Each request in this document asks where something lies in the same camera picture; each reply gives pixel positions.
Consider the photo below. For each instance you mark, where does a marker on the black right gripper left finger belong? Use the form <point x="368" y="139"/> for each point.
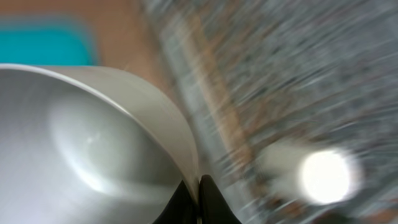
<point x="180" y="208"/>

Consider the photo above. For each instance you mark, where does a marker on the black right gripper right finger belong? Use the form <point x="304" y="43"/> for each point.
<point x="213" y="207"/>

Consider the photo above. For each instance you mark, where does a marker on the white paper cup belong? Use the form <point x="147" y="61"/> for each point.
<point x="312" y="173"/>

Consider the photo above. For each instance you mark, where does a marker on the grey white bowl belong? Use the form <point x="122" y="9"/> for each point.
<point x="90" y="145"/>

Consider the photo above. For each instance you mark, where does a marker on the grey dishwasher rack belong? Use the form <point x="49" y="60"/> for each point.
<point x="255" y="73"/>

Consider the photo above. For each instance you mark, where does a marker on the teal plastic tray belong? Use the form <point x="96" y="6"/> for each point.
<point x="47" y="41"/>

